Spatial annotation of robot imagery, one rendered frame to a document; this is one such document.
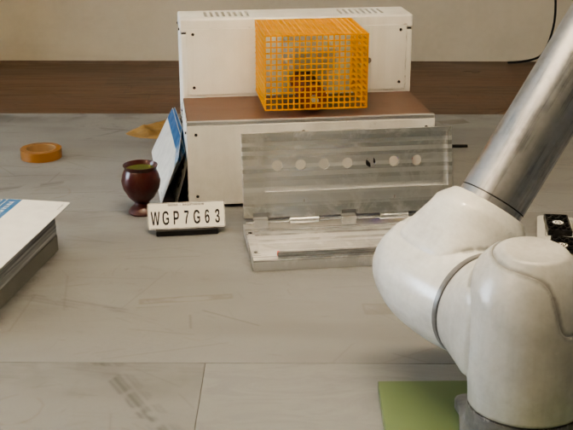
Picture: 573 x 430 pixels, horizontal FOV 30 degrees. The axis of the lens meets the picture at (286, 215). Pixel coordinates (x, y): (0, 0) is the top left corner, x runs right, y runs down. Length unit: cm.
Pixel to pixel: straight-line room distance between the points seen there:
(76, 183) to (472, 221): 129
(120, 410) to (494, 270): 59
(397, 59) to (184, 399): 123
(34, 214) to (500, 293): 103
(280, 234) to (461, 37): 189
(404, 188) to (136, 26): 187
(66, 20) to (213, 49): 149
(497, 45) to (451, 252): 249
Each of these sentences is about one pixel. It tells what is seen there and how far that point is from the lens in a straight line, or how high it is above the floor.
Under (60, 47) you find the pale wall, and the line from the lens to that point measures 397.
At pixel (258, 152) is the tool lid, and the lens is 218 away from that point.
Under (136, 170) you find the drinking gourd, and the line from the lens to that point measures 230.
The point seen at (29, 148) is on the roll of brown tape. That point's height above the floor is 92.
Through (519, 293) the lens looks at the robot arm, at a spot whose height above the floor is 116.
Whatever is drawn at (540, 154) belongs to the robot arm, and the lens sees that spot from 156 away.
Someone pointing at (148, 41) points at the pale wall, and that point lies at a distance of 391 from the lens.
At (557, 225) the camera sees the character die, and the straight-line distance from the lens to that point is 229.
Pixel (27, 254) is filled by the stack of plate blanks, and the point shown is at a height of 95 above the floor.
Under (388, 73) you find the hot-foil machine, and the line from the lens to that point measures 259.
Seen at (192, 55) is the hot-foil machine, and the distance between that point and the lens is 252.
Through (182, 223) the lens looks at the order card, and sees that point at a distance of 223.
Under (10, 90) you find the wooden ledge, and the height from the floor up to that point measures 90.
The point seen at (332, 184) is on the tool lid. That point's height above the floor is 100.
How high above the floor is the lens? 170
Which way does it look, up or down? 20 degrees down
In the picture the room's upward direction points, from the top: straight up
